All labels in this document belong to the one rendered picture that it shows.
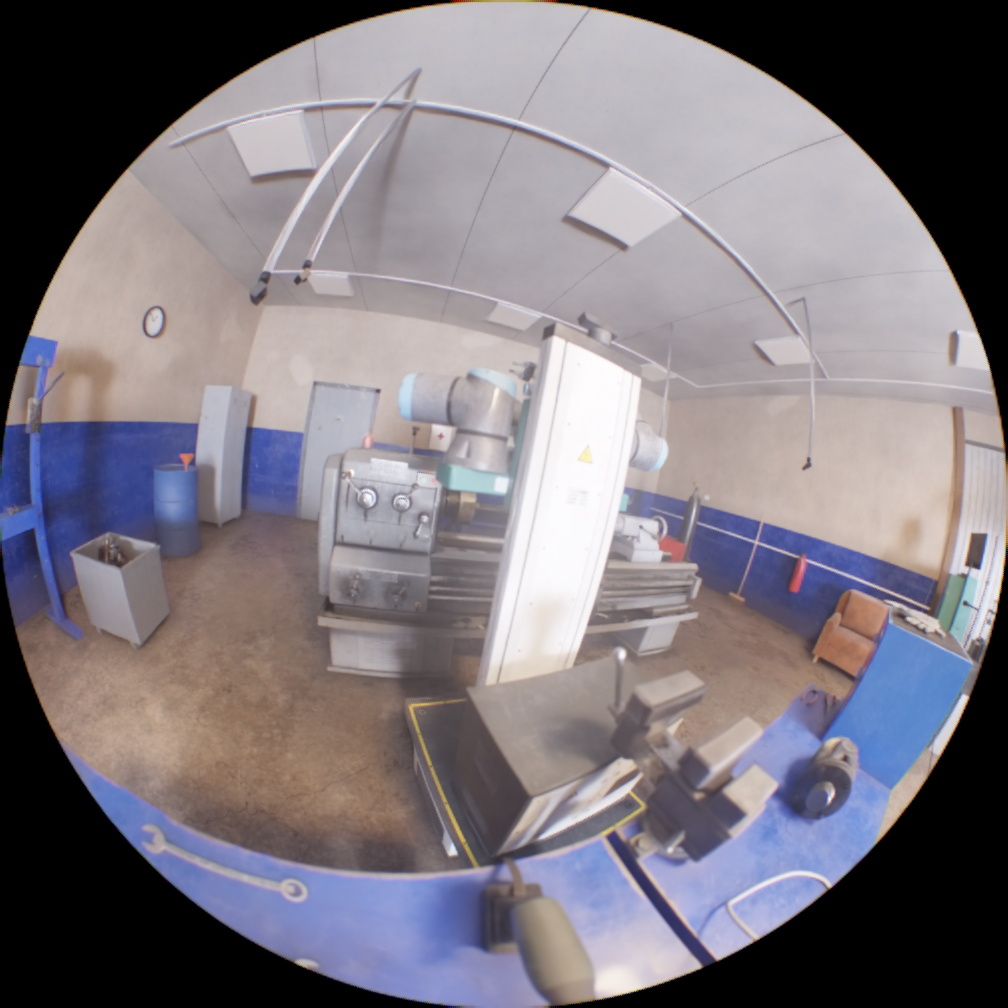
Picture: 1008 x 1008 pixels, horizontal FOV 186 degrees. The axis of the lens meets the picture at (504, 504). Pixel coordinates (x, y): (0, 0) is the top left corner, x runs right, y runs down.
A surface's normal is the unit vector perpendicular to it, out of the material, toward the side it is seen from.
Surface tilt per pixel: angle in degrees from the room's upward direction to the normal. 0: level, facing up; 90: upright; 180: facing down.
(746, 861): 0
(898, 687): 90
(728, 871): 0
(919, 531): 90
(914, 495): 90
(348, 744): 0
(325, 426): 90
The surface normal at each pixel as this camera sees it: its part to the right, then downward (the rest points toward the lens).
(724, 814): -0.94, -0.13
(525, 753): 0.18, -0.97
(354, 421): 0.29, 0.19
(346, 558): 0.31, -0.72
